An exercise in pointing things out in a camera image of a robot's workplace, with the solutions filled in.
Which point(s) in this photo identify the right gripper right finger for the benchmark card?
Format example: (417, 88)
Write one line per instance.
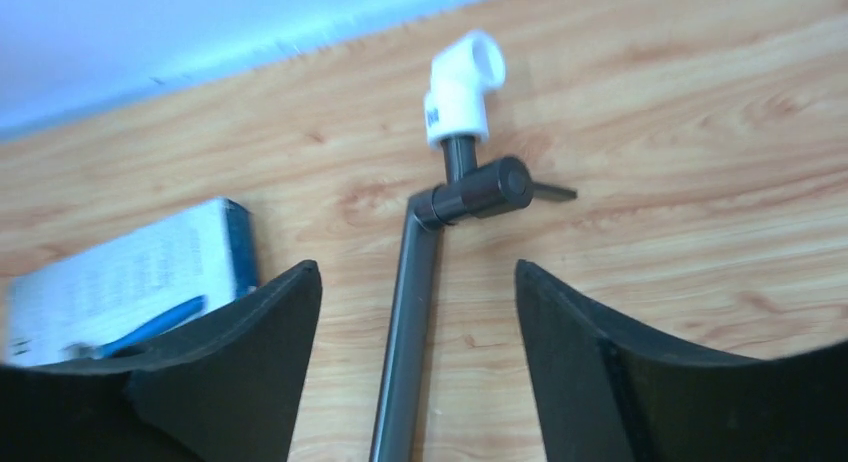
(608, 387)

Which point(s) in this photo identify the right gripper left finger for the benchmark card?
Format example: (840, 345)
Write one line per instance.
(224, 387)

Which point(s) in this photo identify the grey blue razor box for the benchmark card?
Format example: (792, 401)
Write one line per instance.
(204, 254)

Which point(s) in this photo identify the dark grey metal faucet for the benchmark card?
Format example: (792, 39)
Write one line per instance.
(471, 190)

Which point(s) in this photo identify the white pvc elbow fitting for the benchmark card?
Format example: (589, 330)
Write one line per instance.
(462, 75)

